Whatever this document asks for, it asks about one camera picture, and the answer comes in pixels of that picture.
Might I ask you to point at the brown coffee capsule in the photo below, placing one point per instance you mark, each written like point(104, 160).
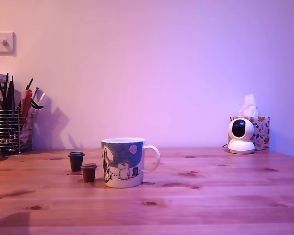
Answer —
point(89, 173)

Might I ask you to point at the dark grey coffee capsule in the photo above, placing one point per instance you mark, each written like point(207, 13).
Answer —
point(76, 162)

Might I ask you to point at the white mug with cartoon print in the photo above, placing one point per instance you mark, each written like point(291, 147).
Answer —
point(122, 156)

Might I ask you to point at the white tissue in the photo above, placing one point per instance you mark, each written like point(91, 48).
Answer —
point(248, 105)

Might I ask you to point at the black and silver tongs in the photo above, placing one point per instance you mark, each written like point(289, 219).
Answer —
point(35, 104)

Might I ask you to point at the leaf print tissue box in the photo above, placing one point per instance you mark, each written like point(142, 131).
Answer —
point(262, 132)

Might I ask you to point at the pale wrapped packet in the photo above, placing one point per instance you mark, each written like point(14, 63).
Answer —
point(25, 132)

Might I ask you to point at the black spatula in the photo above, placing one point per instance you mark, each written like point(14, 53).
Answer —
point(10, 98)

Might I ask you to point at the thin black stick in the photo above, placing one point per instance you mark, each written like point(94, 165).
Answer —
point(7, 83)

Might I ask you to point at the small white round camera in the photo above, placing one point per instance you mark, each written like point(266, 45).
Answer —
point(246, 147)

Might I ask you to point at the white wall switch plate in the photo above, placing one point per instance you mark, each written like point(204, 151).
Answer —
point(7, 44)

